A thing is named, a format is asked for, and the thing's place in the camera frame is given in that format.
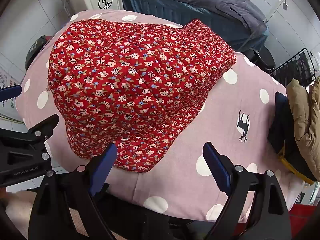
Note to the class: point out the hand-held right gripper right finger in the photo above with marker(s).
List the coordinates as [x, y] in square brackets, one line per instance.
[218, 168]

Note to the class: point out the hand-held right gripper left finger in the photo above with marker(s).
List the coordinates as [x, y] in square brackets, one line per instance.
[106, 170]

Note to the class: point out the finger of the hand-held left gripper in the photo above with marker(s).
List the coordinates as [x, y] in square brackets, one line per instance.
[43, 127]
[11, 92]

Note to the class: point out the red floral quilted jacket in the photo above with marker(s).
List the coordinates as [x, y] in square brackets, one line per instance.
[140, 87]

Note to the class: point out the person's left forearm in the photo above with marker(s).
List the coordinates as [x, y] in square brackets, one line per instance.
[18, 205]

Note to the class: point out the dark round object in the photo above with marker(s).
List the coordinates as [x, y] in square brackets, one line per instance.
[37, 50]

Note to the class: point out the navy garment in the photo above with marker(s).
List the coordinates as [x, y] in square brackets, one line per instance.
[281, 127]

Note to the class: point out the pink polka-dot blanket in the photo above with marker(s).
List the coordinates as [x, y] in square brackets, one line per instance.
[250, 100]

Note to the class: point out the red container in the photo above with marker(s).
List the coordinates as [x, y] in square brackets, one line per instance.
[303, 217]

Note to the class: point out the tan puffer jacket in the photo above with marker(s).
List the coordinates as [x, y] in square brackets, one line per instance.
[306, 120]

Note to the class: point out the black stool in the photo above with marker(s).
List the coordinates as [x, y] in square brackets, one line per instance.
[262, 57]

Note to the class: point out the blue padded bed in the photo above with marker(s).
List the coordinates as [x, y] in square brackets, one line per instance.
[200, 20]

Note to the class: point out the printed wall poster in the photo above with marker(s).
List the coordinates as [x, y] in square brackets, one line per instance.
[6, 82]

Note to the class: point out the white wall hook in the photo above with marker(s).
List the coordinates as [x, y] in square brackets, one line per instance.
[283, 3]

